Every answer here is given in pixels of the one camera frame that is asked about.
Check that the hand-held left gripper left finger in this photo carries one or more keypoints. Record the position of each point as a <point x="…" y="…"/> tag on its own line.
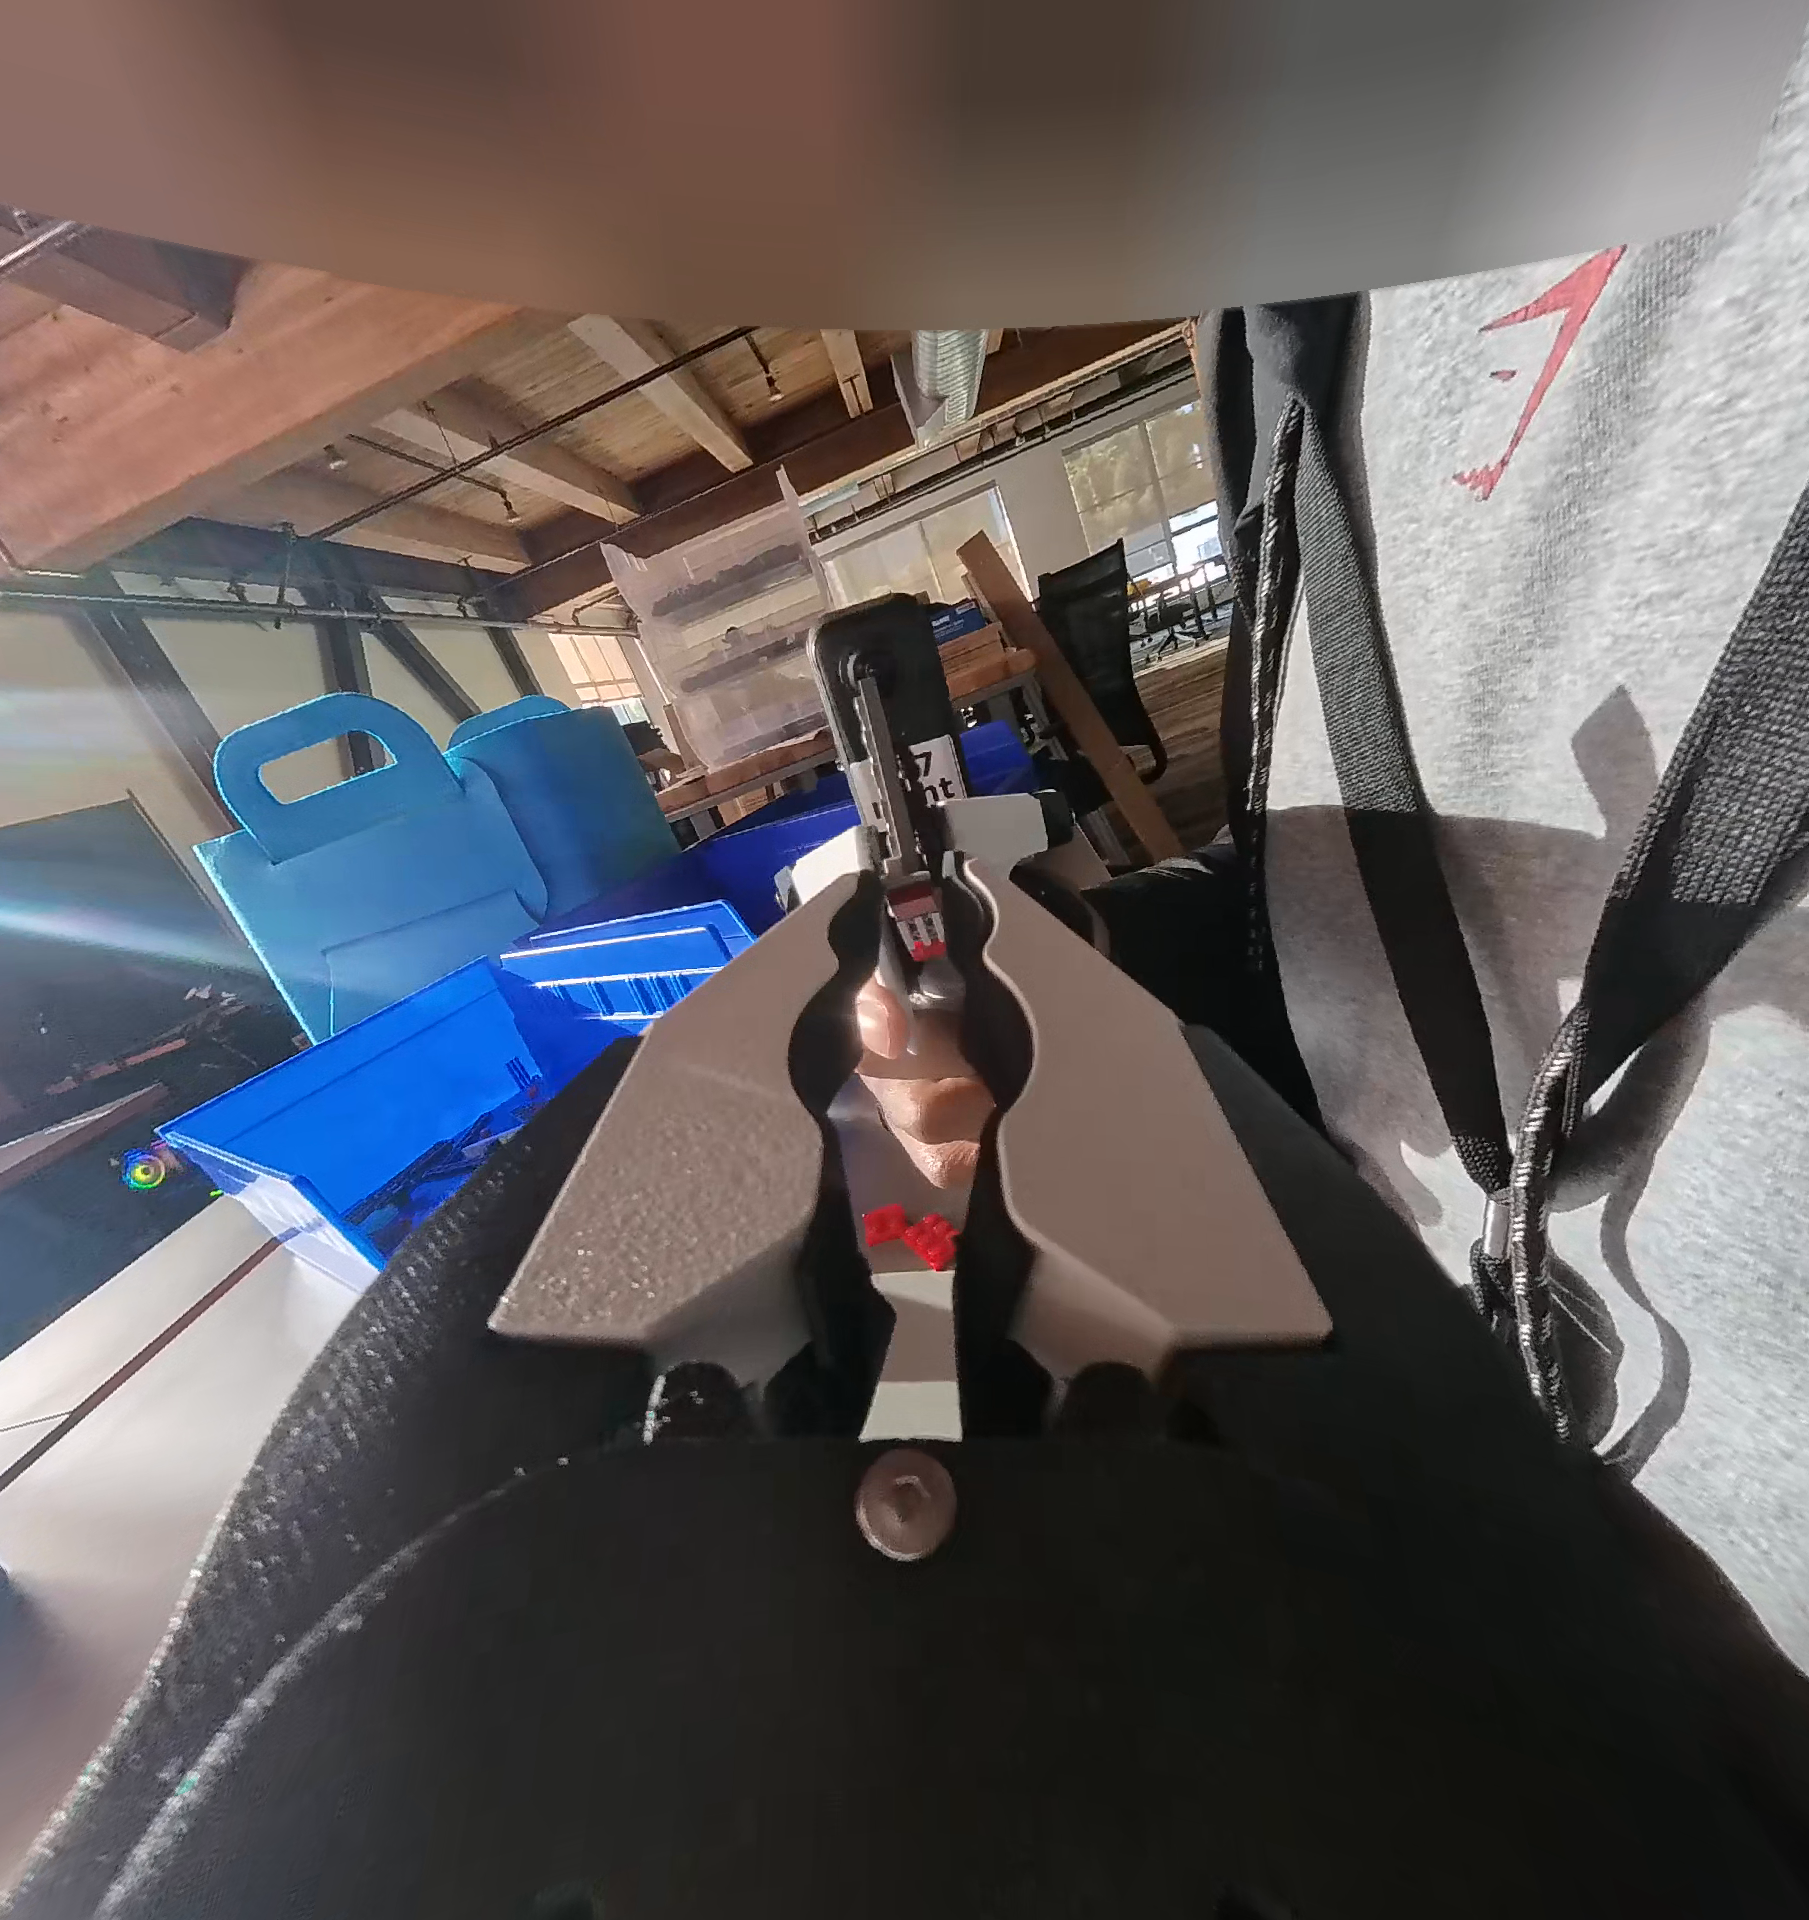
<point x="663" y="1199"/>

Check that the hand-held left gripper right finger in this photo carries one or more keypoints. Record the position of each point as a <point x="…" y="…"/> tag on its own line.
<point x="1144" y="1184"/>

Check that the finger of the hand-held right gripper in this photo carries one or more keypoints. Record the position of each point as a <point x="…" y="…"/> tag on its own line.
<point x="821" y="863"/>
<point x="994" y="828"/>

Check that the long black toy brick plate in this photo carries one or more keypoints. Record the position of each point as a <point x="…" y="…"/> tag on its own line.
<point x="886" y="780"/>

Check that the red toy brick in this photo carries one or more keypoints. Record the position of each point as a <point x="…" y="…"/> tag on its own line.
<point x="936" y="1245"/>
<point x="889" y="1223"/>

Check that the grey desk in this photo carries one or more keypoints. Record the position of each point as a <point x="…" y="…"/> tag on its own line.
<point x="94" y="1471"/>

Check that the person's right hand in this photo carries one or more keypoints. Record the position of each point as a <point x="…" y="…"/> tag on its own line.
<point x="943" y="1125"/>

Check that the wooden table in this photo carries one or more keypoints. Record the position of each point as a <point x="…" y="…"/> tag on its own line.
<point x="737" y="773"/>

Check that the wooden plank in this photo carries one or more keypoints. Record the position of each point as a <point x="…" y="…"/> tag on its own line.
<point x="1055" y="676"/>

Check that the black mesh office chair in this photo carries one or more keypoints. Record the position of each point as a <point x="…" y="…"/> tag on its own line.
<point x="1093" y="615"/>

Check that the clear plastic drawer unit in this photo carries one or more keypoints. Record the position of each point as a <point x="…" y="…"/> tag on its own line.
<point x="709" y="630"/>

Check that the black monitor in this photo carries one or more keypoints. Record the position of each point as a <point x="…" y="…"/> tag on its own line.
<point x="64" y="1021"/>

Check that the person's grey shirt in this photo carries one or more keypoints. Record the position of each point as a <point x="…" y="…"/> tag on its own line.
<point x="1669" y="840"/>

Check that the black computer with coloured lights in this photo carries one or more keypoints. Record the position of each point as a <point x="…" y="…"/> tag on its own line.
<point x="33" y="1245"/>

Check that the silver ventilation duct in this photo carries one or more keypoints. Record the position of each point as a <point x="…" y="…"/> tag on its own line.
<point x="943" y="382"/>

